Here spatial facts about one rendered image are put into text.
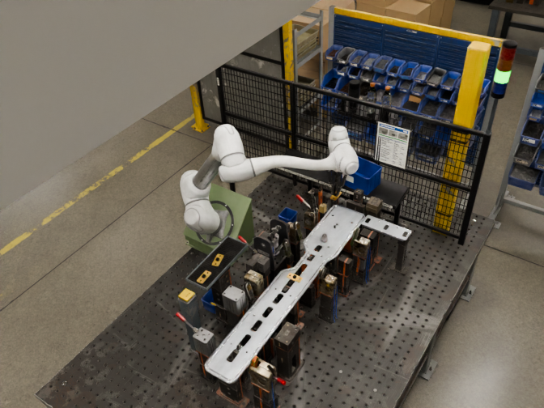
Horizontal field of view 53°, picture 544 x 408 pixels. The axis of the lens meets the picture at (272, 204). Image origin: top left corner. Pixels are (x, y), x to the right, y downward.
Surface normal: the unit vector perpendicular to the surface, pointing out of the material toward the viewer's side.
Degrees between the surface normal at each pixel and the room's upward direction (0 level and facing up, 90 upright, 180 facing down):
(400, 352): 0
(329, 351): 0
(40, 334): 0
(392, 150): 90
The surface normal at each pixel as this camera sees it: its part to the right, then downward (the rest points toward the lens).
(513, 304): -0.05, -0.76
